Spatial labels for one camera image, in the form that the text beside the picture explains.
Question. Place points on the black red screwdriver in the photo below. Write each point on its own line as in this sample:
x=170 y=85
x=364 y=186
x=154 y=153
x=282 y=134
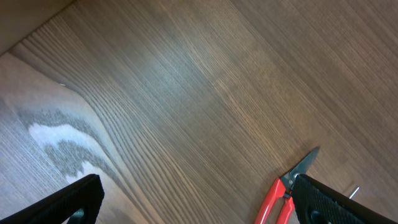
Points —
x=353 y=193

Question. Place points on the red handled pruning shears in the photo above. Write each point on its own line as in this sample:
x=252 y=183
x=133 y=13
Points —
x=282 y=188

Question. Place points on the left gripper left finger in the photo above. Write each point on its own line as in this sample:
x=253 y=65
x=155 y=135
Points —
x=79 y=203

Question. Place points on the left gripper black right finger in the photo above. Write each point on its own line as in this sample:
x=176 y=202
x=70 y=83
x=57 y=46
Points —
x=315 y=203

